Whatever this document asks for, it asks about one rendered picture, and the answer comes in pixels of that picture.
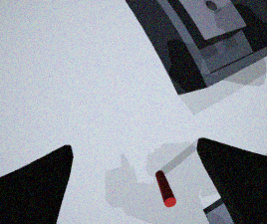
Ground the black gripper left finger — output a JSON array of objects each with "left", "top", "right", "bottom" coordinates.
[{"left": 0, "top": 144, "right": 74, "bottom": 224}]

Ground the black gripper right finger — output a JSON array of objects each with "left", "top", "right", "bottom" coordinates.
[{"left": 197, "top": 138, "right": 267, "bottom": 224}]

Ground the red peg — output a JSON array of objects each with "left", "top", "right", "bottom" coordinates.
[{"left": 156, "top": 171, "right": 177, "bottom": 208}]

